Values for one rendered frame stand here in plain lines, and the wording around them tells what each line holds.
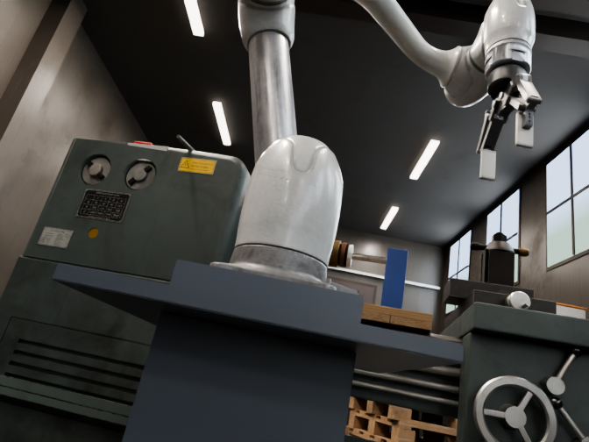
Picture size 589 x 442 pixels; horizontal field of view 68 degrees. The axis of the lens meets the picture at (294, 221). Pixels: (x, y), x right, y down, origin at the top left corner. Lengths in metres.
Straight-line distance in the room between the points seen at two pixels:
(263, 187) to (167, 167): 0.68
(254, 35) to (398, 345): 0.86
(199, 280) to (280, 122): 0.50
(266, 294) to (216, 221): 0.65
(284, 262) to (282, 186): 0.12
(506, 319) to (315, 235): 0.54
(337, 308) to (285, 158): 0.26
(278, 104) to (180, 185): 0.42
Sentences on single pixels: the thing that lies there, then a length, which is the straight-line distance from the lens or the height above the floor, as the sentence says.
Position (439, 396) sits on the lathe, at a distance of 1.18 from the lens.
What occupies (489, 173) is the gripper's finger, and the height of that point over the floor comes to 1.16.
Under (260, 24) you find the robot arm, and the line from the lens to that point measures 1.14.
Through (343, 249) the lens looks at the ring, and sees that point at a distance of 1.33.
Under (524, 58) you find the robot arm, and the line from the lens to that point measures 1.05.
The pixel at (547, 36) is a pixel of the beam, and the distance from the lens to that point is 5.21.
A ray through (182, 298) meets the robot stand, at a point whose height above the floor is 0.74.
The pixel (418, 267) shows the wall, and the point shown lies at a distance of 10.97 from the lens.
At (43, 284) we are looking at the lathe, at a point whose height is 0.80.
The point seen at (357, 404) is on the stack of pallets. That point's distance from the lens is 4.20.
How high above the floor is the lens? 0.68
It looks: 20 degrees up
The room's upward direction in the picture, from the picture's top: 12 degrees clockwise
